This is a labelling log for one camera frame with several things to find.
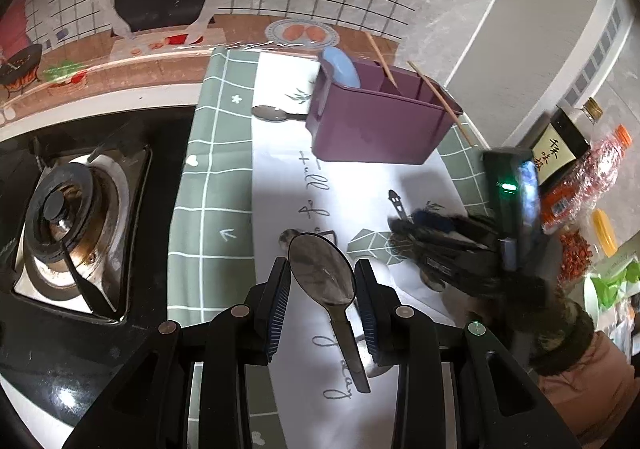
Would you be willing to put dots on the dark soy sauce bottle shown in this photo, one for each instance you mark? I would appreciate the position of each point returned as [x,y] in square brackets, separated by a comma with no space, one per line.
[564,141]

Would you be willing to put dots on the gas stove burner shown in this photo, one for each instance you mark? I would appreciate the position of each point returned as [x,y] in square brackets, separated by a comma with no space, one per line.
[66,232]

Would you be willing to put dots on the wooden chopstick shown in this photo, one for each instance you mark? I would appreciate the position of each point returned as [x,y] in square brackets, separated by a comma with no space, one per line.
[443,101]
[381,59]

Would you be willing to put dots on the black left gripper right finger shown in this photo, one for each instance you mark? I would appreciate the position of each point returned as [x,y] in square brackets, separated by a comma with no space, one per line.
[455,386]

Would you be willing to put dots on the blue plastic spoon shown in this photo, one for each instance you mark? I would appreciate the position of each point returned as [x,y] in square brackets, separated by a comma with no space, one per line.
[344,70]

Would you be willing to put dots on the metal spoon behind holder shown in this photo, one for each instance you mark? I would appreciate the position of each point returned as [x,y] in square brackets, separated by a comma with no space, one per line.
[273,114]

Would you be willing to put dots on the large metal spoon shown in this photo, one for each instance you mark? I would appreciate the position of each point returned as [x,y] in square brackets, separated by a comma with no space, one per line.
[325,275]

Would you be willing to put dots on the gloved right hand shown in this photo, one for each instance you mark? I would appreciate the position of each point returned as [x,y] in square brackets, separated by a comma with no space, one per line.
[526,308]

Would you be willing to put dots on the yellow lid chili jar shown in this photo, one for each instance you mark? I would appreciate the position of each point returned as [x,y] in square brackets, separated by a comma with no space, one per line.
[585,242]

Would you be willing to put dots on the green packaging box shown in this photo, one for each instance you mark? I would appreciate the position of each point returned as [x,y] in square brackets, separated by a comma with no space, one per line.
[618,283]

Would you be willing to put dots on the purple plastic utensil holder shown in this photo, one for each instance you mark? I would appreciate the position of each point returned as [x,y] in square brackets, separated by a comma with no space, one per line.
[376,123]

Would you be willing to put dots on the orange cap chili bottle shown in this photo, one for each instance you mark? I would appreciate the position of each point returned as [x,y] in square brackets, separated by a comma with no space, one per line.
[583,185]

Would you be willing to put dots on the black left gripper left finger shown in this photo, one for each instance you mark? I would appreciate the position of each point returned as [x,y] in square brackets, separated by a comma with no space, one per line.
[147,403]

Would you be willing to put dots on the green white deer tablecloth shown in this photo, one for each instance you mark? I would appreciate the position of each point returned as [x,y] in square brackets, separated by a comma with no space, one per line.
[244,182]

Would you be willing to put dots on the small metal spoon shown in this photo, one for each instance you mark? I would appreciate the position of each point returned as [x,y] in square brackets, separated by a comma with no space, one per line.
[288,241]

